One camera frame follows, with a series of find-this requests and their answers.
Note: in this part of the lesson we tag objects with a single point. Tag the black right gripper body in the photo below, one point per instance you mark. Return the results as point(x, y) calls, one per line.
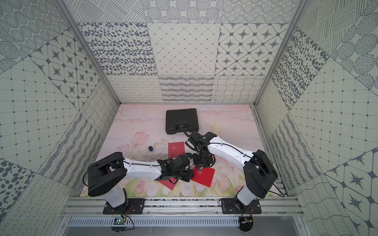
point(203, 160)

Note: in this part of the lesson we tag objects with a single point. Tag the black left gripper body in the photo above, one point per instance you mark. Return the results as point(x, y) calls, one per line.
point(187, 173)

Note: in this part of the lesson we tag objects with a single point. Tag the red envelope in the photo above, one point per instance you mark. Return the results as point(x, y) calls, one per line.
point(168, 184)
point(204, 176)
point(175, 149)

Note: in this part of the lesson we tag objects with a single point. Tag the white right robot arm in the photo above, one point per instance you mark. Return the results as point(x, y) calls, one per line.
point(260, 174)

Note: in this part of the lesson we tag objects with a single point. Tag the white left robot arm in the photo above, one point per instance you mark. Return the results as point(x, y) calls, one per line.
point(104, 175)

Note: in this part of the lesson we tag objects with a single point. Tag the black plastic tool case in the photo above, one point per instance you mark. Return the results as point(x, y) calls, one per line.
point(176, 118)

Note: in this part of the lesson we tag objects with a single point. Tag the right round circuit board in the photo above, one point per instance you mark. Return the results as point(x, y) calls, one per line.
point(246, 223)

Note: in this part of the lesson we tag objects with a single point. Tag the left green circuit board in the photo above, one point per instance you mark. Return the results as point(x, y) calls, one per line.
point(118, 225)

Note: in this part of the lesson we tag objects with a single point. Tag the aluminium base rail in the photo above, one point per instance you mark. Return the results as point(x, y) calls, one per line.
point(186, 206)

